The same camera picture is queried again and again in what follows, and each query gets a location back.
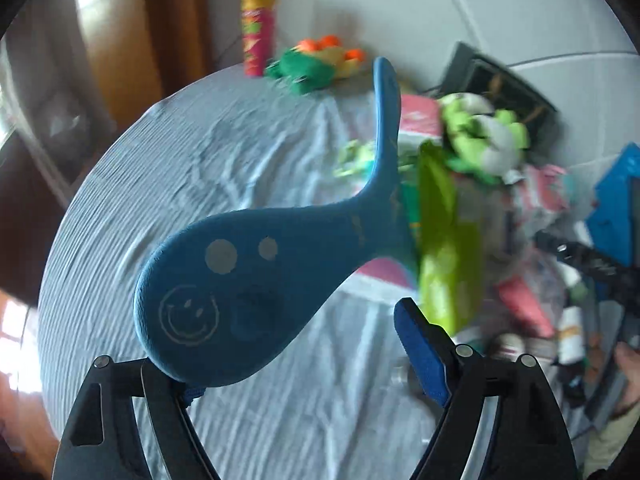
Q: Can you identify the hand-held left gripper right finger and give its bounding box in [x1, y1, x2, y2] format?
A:
[394, 297, 574, 480]

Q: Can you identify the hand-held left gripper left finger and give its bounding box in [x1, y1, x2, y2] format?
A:
[52, 355, 221, 480]

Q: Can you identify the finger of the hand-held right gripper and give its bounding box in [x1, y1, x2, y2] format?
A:
[534, 229, 640, 311]

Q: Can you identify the person's right hand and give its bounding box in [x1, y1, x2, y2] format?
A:
[615, 344, 640, 417]

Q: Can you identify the white pill bottle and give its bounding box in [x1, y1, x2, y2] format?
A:
[556, 305, 587, 367]

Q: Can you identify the blue box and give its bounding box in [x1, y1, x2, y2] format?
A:
[584, 142, 640, 272]

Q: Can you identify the pink tube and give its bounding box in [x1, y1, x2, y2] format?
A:
[494, 279, 557, 338]

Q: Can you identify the green and pink snack bag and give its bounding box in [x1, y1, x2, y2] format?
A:
[354, 140, 485, 337]

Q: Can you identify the green frog plush white belly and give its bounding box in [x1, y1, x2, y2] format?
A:
[437, 92, 531, 186]

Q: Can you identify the dark gift bag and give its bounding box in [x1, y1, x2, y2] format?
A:
[439, 41, 559, 137]

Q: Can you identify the pink white tissue pack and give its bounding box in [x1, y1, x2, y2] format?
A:
[399, 94, 447, 142]

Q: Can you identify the green plush with orange eyes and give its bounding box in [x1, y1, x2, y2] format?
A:
[264, 35, 367, 96]

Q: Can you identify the pink yellow chips can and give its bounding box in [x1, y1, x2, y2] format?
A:
[240, 0, 277, 79]

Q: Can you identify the wooden chair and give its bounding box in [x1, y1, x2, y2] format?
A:
[80, 0, 216, 131]

